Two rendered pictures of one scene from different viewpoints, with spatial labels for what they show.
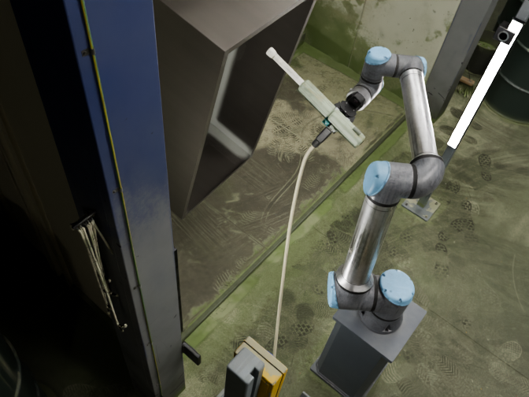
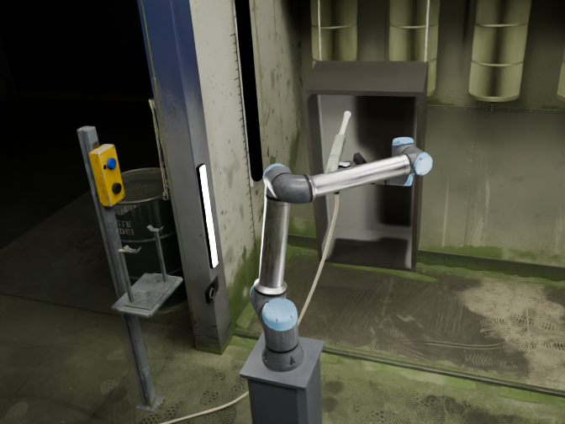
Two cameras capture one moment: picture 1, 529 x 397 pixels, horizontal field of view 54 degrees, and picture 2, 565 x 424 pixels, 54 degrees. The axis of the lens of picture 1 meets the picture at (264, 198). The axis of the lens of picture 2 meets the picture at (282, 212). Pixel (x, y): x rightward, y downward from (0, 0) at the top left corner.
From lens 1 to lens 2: 2.59 m
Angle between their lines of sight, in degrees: 62
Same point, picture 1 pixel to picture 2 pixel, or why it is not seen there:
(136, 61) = (161, 13)
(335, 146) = (551, 364)
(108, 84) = (149, 16)
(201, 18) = (318, 76)
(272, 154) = (482, 324)
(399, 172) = (276, 170)
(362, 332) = (257, 350)
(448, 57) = not seen: outside the picture
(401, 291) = (272, 312)
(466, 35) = not seen: outside the picture
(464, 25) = not seen: outside the picture
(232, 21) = (330, 82)
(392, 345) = (255, 370)
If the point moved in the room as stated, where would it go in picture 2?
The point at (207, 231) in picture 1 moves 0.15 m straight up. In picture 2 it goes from (357, 315) to (357, 297)
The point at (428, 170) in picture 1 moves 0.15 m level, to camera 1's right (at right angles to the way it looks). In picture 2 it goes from (287, 177) to (298, 192)
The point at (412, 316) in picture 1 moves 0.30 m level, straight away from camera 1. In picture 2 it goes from (293, 378) to (362, 392)
